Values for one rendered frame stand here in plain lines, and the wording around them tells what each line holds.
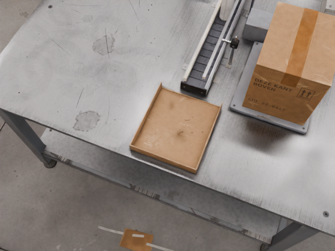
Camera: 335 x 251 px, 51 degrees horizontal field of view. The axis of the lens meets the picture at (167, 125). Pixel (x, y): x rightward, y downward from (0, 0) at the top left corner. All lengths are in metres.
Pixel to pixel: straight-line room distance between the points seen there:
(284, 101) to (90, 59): 0.82
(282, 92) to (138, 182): 0.97
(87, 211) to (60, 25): 1.05
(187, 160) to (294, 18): 0.62
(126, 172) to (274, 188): 0.90
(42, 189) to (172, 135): 1.14
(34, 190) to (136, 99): 1.08
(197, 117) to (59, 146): 0.97
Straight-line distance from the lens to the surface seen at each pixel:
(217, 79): 1.48
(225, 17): 1.61
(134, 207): 2.11
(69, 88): 1.51
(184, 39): 1.60
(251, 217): 1.91
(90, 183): 2.20
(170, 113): 1.38
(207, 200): 1.89
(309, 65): 1.23
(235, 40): 1.42
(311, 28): 1.34
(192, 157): 1.30
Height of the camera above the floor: 2.04
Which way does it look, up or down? 63 degrees down
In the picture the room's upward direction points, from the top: 2 degrees counter-clockwise
